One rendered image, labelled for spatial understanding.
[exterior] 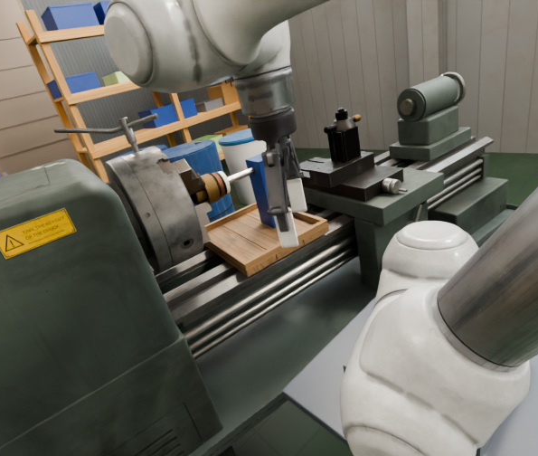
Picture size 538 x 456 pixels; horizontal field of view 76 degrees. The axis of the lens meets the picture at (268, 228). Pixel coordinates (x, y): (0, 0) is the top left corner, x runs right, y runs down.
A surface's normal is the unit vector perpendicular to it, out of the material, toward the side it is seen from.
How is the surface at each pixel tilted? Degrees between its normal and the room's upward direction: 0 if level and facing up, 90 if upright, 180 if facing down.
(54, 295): 90
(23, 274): 90
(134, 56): 89
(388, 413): 41
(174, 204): 74
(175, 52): 112
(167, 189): 60
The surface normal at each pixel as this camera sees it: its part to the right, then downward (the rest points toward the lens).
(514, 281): -0.86, 0.14
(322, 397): -0.22, -0.88
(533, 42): -0.71, 0.44
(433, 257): -0.33, -0.35
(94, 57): 0.66, 0.18
